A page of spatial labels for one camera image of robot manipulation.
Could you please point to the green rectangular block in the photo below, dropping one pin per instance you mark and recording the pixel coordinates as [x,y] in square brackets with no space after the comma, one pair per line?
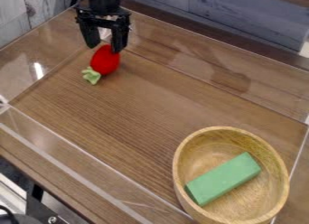
[223,179]

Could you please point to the clear acrylic tray wall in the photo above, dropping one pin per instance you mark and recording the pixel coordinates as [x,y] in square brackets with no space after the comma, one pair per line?
[104,195]

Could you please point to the red plush strawberry toy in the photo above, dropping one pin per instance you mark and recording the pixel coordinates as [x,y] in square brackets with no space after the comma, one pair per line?
[104,64]

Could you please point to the clear acrylic corner bracket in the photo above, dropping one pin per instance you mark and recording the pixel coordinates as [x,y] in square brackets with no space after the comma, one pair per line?
[106,34]

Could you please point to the wooden bowl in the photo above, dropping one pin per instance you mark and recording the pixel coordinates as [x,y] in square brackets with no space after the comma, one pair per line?
[255,202]

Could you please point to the black table leg bracket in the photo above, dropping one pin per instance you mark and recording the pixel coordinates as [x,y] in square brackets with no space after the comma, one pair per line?
[48,209]

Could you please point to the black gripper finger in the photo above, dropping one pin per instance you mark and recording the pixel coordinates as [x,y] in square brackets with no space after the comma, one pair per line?
[120,39]
[90,34]

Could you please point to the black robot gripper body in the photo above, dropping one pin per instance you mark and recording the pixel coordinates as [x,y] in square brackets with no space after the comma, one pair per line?
[102,8]

